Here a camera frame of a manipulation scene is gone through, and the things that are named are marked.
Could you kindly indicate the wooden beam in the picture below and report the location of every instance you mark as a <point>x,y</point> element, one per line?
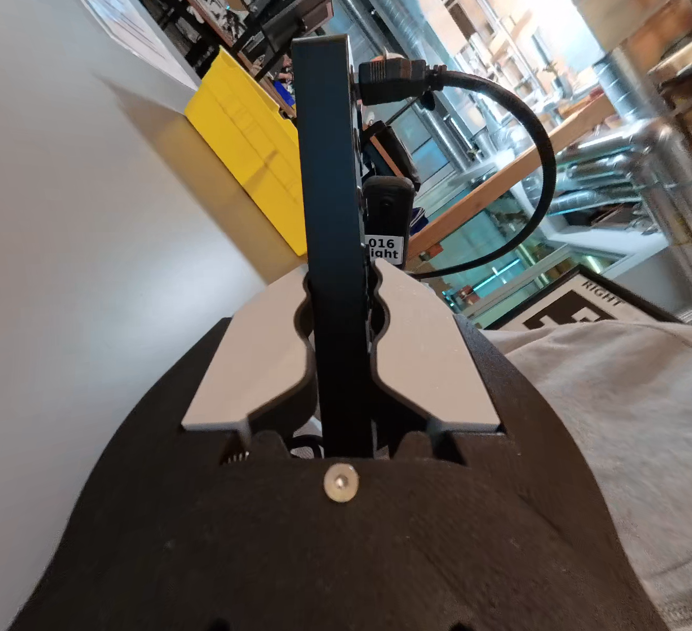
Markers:
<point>513,176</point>

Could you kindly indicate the yellow plastic bin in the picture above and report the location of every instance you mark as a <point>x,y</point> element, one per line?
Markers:
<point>248,155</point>

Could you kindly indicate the white desk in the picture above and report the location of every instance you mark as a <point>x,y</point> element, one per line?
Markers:
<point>108,263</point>

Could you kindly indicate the grey sweatshirt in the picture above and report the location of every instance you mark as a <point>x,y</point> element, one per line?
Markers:
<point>594,452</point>

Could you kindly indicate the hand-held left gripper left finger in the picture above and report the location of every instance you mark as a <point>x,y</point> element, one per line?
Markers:
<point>259,360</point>

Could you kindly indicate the silver ventilation duct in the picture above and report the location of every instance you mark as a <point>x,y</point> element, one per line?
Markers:
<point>649,155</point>

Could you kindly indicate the long black USB hub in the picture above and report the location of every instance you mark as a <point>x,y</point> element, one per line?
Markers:
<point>330,209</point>

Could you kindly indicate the framed black white tag sign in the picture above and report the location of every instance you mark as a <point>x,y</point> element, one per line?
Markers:
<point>567,306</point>

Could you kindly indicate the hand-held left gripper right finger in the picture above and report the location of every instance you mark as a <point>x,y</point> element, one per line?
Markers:
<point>432,360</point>

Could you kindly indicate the large white paper sheet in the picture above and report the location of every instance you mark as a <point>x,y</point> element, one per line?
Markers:
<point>119,9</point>

